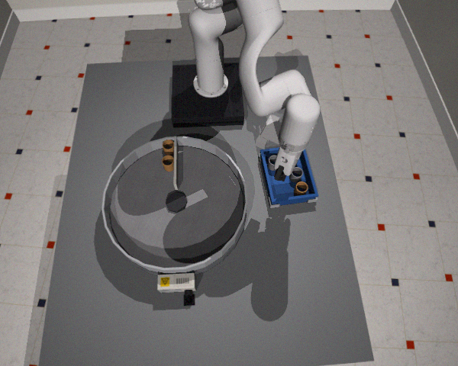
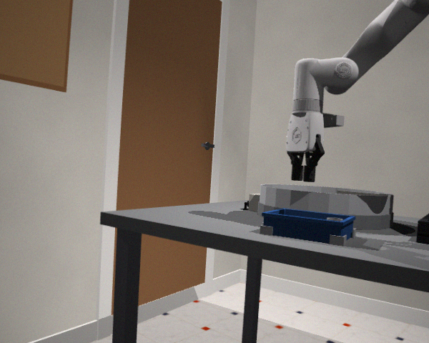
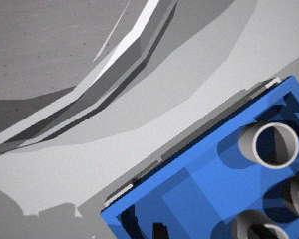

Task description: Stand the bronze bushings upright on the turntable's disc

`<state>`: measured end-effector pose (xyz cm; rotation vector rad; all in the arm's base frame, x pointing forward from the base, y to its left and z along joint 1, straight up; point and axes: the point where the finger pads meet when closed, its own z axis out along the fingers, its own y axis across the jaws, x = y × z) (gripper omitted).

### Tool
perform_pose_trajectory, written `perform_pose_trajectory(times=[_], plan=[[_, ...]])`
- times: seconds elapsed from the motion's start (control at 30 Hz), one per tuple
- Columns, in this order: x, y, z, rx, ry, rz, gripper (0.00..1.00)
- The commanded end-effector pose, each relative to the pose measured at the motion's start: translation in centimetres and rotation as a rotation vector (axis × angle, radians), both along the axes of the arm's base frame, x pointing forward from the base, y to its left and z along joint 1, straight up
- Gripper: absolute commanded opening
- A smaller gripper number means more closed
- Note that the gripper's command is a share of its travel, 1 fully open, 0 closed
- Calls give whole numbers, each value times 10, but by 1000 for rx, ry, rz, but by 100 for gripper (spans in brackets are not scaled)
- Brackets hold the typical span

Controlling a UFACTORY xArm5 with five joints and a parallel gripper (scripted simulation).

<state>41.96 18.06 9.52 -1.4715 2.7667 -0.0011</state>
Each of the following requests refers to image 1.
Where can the bronze bushing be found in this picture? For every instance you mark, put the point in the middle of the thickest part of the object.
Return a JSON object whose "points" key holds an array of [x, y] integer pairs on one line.
{"points": [[303, 185], [167, 159], [166, 144]]}

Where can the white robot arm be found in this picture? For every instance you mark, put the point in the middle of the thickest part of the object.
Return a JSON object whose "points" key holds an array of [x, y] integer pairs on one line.
{"points": [[261, 20]]}

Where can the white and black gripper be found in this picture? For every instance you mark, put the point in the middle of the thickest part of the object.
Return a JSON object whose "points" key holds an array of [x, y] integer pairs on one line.
{"points": [[285, 163]]}

